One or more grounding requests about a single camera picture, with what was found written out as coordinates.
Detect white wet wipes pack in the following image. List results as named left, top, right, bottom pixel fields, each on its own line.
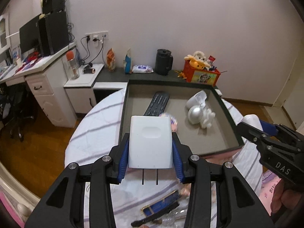
left=132, top=65, right=154, bottom=74

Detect clear bottle pink lid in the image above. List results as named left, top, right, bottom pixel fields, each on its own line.
left=66, top=50, right=80, bottom=80

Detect white bed frame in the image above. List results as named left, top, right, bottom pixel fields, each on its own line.
left=0, top=163, right=41, bottom=221

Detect white and yellow plush toy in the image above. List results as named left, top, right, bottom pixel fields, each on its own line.
left=184, top=51, right=213, bottom=70

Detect white power adapter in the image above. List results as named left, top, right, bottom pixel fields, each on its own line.
left=128, top=115, right=174, bottom=186

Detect black computer tower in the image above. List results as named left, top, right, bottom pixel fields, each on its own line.
left=38, top=11, right=70, bottom=56

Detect white side cabinet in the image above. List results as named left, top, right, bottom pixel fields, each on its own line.
left=64, top=63, right=105, bottom=114

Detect red cloth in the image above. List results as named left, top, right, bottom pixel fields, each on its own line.
left=22, top=51, right=41, bottom=63

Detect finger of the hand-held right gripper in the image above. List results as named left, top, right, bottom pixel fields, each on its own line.
left=259, top=119, right=282, bottom=136
left=236, top=121, right=271, bottom=148

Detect orange snack bag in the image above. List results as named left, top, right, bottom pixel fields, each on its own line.
left=106, top=48, right=117, bottom=72

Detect round table striped cloth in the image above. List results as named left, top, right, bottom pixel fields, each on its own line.
left=64, top=89, right=264, bottom=228

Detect stack of books and papers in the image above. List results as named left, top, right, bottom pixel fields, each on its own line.
left=0, top=47, right=22, bottom=76

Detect black power cables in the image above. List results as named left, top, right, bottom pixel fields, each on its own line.
left=79, top=34, right=105, bottom=67

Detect white door frame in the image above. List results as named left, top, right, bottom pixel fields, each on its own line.
left=273, top=57, right=304, bottom=107

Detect red toy box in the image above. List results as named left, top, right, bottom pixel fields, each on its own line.
left=182, top=59, right=221, bottom=86

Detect pink blanket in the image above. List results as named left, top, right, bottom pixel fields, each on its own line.
left=0, top=191, right=25, bottom=228

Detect white wall socket strip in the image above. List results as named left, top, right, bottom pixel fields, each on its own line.
left=85, top=30, right=109, bottom=42

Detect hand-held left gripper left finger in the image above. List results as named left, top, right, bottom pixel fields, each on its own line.
left=24, top=133, right=130, bottom=228

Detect black kettle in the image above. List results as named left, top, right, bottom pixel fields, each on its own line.
left=155, top=49, right=174, bottom=76

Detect blue white bag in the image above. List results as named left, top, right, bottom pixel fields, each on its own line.
left=123, top=48, right=133, bottom=74

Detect black comb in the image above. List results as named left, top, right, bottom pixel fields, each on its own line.
left=131, top=201, right=180, bottom=227

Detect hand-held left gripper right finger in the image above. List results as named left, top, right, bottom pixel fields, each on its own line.
left=171, top=133, right=275, bottom=228

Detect white astronaut figurine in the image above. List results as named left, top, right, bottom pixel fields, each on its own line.
left=188, top=104, right=216, bottom=129

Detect small black speaker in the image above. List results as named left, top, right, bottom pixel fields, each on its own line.
left=41, top=0, right=66, bottom=15

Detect person's right hand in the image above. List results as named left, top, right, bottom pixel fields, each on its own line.
left=271, top=180, right=304, bottom=216

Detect pink storage box black rim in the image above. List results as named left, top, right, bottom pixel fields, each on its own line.
left=118, top=79, right=245, bottom=162

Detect white dome-shaped holder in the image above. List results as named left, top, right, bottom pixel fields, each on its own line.
left=186, top=90, right=208, bottom=111

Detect black remote control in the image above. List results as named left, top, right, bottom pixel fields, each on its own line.
left=143, top=91, right=170, bottom=117

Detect white desk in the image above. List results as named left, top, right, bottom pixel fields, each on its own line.
left=0, top=41, right=79, bottom=127

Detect dark top low bench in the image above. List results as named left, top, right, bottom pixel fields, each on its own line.
left=93, top=67, right=222, bottom=98

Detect black office chair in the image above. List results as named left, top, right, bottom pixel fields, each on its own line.
left=0, top=85, right=38, bottom=143

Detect black computer monitor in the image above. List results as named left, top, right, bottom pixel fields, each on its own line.
left=19, top=14, right=42, bottom=57

